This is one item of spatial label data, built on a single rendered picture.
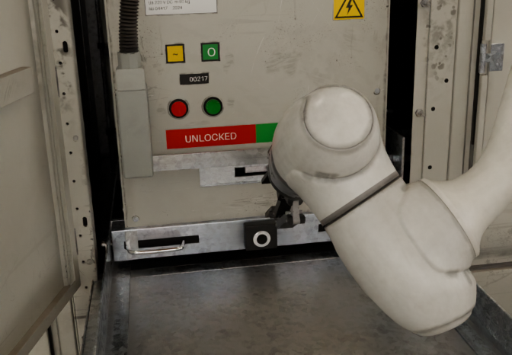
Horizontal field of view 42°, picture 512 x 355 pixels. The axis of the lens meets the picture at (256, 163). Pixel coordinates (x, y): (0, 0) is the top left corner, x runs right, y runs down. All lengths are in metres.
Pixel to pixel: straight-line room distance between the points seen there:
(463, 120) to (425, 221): 0.58
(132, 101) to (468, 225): 0.56
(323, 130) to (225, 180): 0.57
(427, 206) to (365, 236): 0.07
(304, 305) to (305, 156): 0.47
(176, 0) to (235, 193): 0.36
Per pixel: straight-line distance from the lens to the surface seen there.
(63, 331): 1.28
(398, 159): 1.25
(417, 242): 0.69
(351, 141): 0.65
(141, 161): 1.07
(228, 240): 1.24
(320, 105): 0.66
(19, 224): 1.07
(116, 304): 1.13
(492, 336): 1.03
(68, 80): 1.12
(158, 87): 1.16
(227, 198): 1.22
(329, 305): 1.10
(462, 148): 1.28
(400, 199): 0.70
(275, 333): 1.03
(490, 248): 1.38
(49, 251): 1.17
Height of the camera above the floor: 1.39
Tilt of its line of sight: 18 degrees down
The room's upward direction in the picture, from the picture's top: 2 degrees counter-clockwise
